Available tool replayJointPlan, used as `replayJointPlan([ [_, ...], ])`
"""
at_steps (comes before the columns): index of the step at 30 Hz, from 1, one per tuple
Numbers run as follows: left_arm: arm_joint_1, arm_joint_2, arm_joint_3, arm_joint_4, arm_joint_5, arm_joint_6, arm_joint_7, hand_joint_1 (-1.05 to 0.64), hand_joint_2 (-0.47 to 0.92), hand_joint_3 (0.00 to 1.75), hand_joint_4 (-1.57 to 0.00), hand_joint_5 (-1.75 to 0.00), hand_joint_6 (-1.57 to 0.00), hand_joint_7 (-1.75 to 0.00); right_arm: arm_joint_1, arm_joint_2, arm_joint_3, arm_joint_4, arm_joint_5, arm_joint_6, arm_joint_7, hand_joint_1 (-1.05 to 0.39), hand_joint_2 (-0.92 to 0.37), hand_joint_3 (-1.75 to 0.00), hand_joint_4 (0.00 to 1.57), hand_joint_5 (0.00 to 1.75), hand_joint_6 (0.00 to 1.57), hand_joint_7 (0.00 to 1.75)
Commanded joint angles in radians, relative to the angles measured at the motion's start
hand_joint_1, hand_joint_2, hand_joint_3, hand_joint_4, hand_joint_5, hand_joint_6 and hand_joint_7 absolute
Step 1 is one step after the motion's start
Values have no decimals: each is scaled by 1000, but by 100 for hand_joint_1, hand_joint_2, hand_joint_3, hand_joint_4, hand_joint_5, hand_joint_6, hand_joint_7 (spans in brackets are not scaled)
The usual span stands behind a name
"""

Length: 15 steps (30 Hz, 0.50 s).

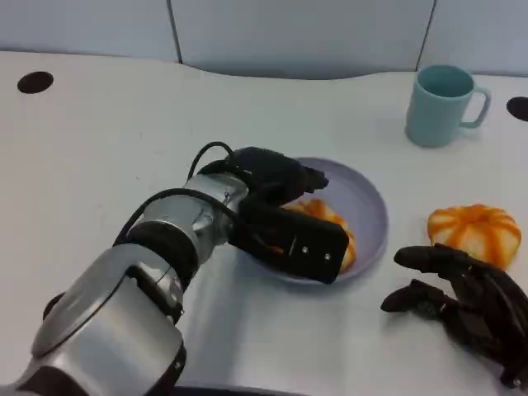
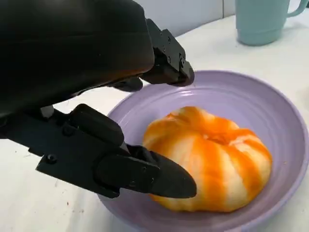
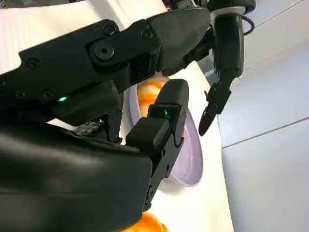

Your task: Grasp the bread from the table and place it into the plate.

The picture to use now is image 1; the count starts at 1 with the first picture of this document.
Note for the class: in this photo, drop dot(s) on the pale green mug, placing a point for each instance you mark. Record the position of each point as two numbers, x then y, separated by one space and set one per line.
435 119

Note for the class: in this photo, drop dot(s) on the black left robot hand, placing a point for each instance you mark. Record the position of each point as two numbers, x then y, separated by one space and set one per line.
272 173

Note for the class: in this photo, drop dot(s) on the orange and white bread roll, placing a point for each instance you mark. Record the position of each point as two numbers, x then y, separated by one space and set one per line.
326 212
474 227

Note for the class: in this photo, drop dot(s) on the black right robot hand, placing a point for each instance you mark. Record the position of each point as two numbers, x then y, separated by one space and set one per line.
486 309

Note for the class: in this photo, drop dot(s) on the lilac plate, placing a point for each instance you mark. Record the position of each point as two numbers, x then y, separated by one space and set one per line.
365 206

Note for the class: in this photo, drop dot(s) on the grey desk partition panel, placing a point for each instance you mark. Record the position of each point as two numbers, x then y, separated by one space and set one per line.
301 33
82 24
482 33

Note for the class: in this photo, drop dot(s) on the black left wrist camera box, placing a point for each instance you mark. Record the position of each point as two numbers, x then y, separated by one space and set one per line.
305 243

